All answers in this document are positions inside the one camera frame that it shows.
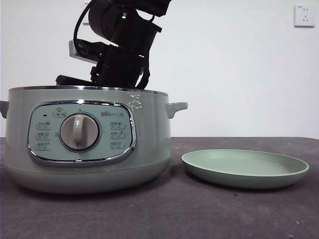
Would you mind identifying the pale green electric steamer pot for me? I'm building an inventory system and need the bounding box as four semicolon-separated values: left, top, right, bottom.
0;85;189;195

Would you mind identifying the pale green round plate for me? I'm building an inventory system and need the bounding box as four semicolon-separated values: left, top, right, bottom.
181;148;310;189

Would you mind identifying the grey round control dial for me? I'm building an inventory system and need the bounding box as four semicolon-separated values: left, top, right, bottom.
59;114;101;151

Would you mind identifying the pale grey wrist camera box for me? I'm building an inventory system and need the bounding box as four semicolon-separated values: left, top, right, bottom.
69;39;99;63

